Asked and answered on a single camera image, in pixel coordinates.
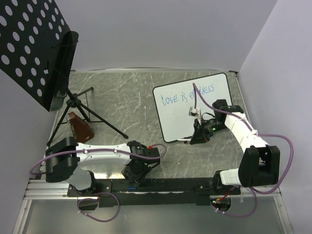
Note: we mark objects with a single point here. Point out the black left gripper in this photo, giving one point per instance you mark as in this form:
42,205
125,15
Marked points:
137,178

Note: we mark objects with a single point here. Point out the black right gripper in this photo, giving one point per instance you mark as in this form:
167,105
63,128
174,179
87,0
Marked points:
200,135

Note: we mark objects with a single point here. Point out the white whiteboard marker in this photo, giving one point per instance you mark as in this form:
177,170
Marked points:
184,140

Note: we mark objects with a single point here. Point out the white whiteboard with black frame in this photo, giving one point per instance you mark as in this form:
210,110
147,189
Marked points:
174,100

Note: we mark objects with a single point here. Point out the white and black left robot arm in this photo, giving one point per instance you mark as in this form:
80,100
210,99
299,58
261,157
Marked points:
67,159

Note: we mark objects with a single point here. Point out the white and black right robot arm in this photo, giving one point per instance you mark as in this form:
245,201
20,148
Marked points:
246,143

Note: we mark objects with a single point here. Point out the brown wooden metronome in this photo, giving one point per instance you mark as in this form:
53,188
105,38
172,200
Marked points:
81,130

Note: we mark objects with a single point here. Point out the black perforated music stand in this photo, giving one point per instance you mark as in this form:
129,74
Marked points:
37,50

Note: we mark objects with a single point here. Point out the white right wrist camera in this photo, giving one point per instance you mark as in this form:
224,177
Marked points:
195,112

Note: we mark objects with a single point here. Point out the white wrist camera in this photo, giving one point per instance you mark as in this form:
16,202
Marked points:
153,152
195,112

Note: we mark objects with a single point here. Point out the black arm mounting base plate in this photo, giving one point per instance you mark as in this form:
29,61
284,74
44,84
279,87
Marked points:
155,191

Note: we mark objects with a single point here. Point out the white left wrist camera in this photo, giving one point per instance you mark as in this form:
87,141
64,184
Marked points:
153,152

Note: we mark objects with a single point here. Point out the aluminium rail frame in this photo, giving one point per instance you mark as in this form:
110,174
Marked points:
41,190

